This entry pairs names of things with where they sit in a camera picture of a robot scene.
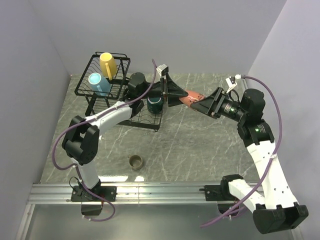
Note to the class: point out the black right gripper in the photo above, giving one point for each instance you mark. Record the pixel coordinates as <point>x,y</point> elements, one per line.
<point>211,105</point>

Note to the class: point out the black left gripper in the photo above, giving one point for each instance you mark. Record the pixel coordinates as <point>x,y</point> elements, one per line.
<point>172,91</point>

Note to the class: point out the red orange mug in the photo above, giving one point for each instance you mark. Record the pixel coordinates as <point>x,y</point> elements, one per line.
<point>191,98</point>

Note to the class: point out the dark green patterned mug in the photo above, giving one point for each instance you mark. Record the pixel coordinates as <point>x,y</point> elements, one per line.
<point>155,105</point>

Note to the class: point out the yellow ceramic mug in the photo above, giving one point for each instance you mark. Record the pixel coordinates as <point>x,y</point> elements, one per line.
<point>108,65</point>

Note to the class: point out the light blue ceramic mug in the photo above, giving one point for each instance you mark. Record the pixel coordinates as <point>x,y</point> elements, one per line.
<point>99,84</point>

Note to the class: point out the olive brown small cup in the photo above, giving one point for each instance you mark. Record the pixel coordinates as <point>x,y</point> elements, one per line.
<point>135,162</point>

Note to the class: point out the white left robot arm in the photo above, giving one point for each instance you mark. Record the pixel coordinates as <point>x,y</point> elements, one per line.
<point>81,139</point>

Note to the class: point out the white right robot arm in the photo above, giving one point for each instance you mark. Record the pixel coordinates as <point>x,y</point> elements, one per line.
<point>277,209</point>

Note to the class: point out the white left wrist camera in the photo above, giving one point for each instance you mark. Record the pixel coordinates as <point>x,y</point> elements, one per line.
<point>162,70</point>

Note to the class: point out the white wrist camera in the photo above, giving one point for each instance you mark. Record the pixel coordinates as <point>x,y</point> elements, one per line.
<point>162,70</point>
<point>234,80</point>

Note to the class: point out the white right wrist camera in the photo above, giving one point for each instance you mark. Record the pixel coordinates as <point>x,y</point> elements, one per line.
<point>234,80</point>

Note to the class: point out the aluminium table edge rail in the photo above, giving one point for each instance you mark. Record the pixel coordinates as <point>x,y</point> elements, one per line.
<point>246,82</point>

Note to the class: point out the black wire dish rack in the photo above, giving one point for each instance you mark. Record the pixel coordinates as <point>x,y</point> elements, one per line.
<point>97,101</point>

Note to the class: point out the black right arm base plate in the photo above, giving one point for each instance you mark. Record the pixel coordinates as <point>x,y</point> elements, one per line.
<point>216,193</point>

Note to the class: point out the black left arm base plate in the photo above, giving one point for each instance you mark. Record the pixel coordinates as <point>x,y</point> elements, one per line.
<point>79,194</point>

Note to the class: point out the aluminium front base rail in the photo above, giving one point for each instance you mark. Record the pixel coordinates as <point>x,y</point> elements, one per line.
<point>128,193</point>

